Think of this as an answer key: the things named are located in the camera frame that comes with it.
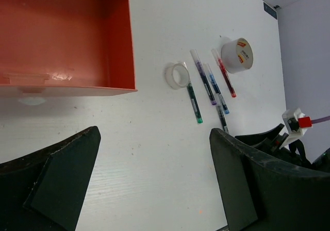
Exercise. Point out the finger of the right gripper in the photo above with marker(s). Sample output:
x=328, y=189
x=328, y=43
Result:
x=271, y=137

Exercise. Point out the red pen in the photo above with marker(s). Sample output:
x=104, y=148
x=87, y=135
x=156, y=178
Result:
x=223, y=70

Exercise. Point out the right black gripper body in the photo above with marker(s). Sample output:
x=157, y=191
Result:
x=296, y=155

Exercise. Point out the large white tape roll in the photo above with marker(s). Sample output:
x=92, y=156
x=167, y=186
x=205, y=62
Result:
x=237, y=55

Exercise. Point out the small clear tape roll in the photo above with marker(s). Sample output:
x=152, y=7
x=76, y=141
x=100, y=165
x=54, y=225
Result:
x=177, y=75

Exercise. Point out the orange cardboard box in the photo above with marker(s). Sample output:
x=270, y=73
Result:
x=56, y=48

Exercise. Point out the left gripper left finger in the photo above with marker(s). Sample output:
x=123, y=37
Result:
x=45, y=190

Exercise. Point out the blue corner label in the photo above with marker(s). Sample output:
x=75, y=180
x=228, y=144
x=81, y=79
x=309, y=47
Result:
x=269, y=10

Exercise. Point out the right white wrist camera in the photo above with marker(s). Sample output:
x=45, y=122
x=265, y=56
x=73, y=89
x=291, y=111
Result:
x=296, y=123

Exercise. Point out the purple pen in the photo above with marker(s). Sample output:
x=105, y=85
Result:
x=203, y=77

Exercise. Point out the blue pen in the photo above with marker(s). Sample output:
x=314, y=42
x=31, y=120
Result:
x=216, y=88

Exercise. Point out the black pen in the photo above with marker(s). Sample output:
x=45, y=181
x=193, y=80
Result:
x=222, y=118

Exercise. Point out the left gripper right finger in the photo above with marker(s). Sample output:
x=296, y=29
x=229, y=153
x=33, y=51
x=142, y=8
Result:
x=262, y=192

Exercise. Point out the green pen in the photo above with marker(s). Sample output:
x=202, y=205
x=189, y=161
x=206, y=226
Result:
x=194, y=103

